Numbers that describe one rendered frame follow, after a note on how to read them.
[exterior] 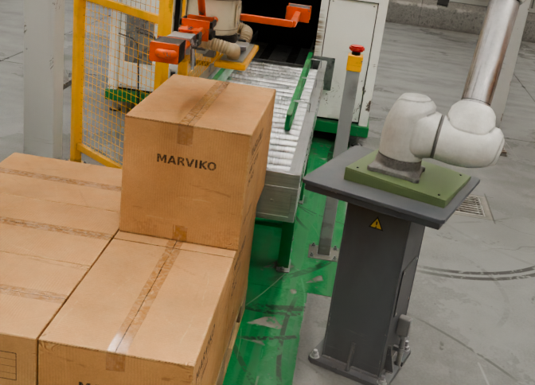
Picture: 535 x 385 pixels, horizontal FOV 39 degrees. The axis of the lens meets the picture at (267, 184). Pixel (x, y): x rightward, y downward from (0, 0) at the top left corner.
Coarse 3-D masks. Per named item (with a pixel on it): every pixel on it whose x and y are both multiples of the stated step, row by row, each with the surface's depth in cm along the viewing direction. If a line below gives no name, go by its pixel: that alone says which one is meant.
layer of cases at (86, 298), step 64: (0, 192) 263; (64, 192) 269; (0, 256) 221; (64, 256) 226; (128, 256) 231; (192, 256) 236; (0, 320) 191; (64, 320) 195; (128, 320) 198; (192, 320) 202; (0, 384) 192; (64, 384) 189; (128, 384) 187; (192, 384) 185
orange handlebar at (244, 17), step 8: (240, 16) 247; (248, 16) 247; (256, 16) 247; (296, 16) 256; (272, 24) 247; (280, 24) 246; (288, 24) 246; (296, 24) 250; (184, 32) 209; (160, 56) 184; (168, 56) 184; (176, 56) 185
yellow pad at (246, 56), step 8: (240, 40) 253; (248, 48) 254; (256, 48) 259; (224, 56) 237; (240, 56) 240; (248, 56) 244; (216, 64) 233; (224, 64) 233; (232, 64) 233; (240, 64) 233; (248, 64) 241
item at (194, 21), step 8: (184, 16) 222; (192, 16) 224; (200, 16) 224; (184, 24) 217; (192, 24) 217; (200, 24) 217; (208, 24) 217; (216, 24) 224; (192, 32) 218; (208, 32) 218; (208, 40) 219
